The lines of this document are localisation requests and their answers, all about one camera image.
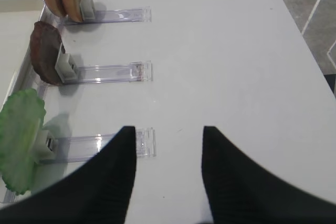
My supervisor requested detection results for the clear acrylic lettuce stand rail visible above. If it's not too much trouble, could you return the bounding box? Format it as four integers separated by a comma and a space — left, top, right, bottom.
33, 127, 158, 163

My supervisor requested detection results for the brown meat patty on stand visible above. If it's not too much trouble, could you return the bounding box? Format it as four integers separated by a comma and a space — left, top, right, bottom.
29, 21, 66, 86

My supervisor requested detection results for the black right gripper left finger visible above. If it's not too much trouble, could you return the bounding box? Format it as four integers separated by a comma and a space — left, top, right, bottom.
1, 126, 137, 223

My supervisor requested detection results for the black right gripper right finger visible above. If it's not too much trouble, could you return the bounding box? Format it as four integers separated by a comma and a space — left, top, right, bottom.
202, 126, 335, 223

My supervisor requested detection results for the green lettuce leaf on stand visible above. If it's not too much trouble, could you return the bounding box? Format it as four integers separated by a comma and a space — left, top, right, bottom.
1, 89, 46, 195

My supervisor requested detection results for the white metal tray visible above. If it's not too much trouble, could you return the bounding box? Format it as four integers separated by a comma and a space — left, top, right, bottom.
1, 0, 45, 105

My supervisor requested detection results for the clear acrylic bun stand rail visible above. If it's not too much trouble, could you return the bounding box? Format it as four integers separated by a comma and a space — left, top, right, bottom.
62, 0, 152, 25

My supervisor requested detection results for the clear acrylic patty stand rail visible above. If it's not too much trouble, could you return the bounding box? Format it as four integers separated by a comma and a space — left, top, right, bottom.
55, 54, 153, 85

